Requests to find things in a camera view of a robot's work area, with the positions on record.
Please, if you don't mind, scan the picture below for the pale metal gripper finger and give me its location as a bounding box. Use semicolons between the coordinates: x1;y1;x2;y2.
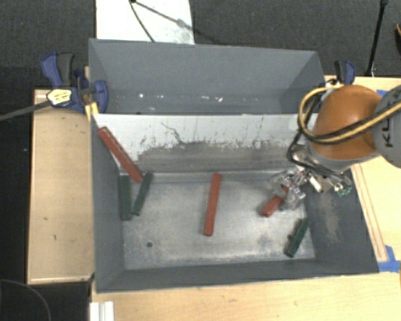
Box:
282;185;307;211
271;173;297;189

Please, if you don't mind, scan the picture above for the red-brown block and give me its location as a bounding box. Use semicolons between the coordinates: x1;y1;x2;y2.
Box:
203;173;223;237
96;127;144;184
260;186;289;218

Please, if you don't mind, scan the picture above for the dark green flat block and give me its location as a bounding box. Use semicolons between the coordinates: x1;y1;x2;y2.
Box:
283;217;311;259
119;175;134;221
131;171;154;217

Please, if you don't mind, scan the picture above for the grey metal bin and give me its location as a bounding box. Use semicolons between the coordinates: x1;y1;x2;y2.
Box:
88;37;380;294

